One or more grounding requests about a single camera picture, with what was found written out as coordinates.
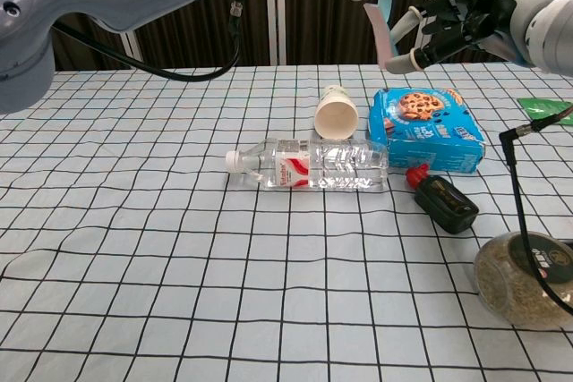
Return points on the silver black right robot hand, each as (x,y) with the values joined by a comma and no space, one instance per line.
(474,11)

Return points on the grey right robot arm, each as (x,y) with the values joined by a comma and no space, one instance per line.
(553,33)

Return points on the green foil packet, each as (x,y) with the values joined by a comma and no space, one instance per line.
(544,107)

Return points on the blue cookie box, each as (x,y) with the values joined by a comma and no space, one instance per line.
(425,131)

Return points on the white paper cup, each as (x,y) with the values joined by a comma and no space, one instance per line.
(336,116)

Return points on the clear plastic water bottle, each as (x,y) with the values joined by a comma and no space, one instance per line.
(322,165)

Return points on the black bottle with red cap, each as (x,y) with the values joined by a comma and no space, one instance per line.
(447,205)

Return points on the round jar with black lid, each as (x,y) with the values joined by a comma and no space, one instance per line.
(506,283)

